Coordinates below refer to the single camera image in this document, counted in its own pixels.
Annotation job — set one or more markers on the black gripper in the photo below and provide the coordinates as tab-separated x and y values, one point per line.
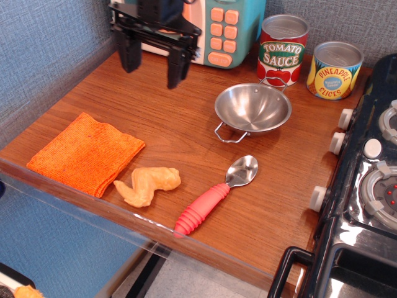
161	25

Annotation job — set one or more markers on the small steel two-handled skillet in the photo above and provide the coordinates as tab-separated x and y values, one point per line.
252	109

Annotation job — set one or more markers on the teal toy microwave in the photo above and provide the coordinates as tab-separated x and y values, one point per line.
229	29

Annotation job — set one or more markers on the orange knitted cloth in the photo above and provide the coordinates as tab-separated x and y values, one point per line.
88	155

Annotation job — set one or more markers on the plastic toy chicken wing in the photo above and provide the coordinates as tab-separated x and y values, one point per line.
145	182

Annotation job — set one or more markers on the tomato sauce can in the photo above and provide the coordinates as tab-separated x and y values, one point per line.
281	49

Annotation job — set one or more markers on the pineapple slices can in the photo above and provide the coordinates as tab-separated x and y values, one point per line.
334	70

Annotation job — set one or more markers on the clear acrylic table guard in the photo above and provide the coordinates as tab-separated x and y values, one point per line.
216	258

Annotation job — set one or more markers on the orange object at bottom left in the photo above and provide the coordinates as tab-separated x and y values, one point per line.
27	292

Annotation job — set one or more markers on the black toy stove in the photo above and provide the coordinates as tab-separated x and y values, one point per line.
355	239

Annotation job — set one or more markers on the red-handled metal spoon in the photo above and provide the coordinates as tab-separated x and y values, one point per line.
240	173

